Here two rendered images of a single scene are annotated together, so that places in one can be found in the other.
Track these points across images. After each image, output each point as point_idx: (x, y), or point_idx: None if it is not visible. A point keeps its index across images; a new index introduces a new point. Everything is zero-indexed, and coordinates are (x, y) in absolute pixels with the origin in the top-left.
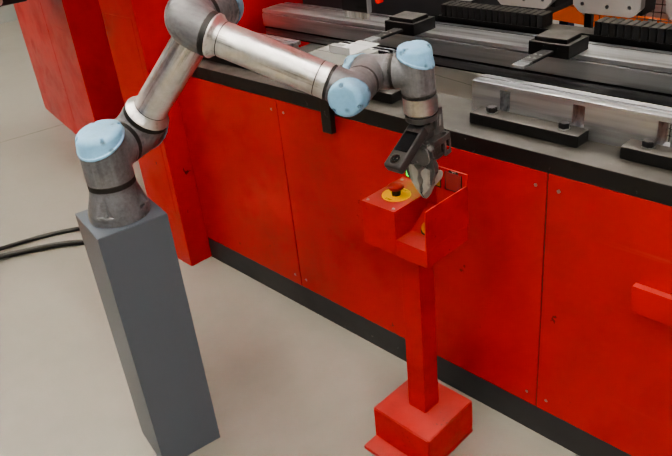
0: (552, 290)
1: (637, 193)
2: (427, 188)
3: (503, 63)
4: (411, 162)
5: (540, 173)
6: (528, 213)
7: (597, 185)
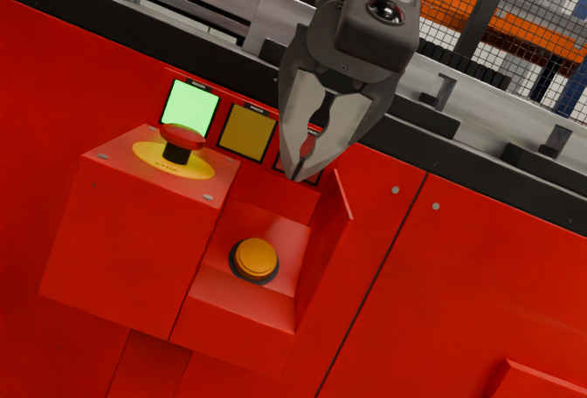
0: (348, 372)
1: (570, 223)
2: (332, 152)
3: (228, 8)
4: (314, 66)
5: (413, 170)
6: (358, 239)
7: (509, 203)
